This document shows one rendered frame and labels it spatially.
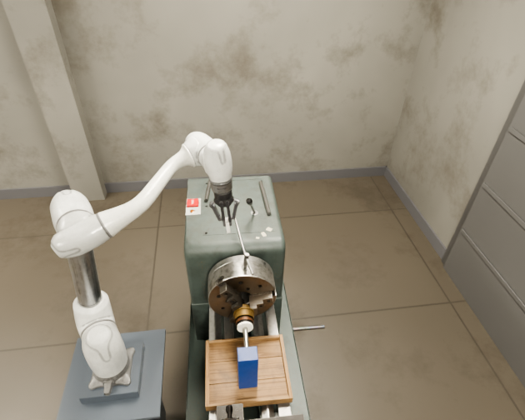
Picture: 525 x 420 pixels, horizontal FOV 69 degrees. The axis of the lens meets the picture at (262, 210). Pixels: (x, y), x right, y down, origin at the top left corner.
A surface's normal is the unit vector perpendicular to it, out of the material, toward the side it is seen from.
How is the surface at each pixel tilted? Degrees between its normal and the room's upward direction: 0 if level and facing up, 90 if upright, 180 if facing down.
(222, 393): 0
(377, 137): 90
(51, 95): 90
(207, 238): 0
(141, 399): 0
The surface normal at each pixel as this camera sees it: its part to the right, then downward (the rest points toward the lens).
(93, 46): 0.14, 0.63
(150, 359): 0.02, -0.77
